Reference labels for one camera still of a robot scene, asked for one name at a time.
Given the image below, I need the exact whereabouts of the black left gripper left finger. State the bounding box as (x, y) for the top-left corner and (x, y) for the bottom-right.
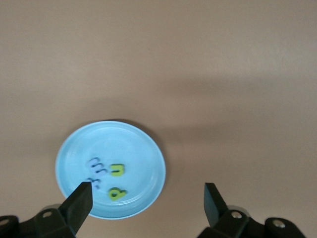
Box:
(0, 182), (94, 238)

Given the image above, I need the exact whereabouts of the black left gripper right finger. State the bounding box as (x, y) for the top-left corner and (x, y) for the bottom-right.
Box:
(199, 182), (304, 238)

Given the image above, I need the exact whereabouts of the blue small letter x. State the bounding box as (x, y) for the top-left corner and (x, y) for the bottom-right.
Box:
(89, 176), (102, 190)

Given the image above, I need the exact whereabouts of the blue small letter m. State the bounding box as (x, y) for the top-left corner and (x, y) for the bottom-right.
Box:
(85, 157), (107, 178)

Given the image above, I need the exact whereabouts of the green small letter q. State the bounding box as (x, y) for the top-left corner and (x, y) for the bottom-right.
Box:
(108, 187), (127, 201)

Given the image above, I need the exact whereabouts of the green small letter u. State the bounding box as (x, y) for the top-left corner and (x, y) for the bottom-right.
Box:
(110, 163), (125, 177)

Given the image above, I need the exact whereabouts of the blue plate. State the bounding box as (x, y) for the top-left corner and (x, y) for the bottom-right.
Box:
(54, 120), (166, 220)

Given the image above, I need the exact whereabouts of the brown table cover mat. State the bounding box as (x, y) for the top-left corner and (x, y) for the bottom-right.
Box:
(0, 0), (317, 238)

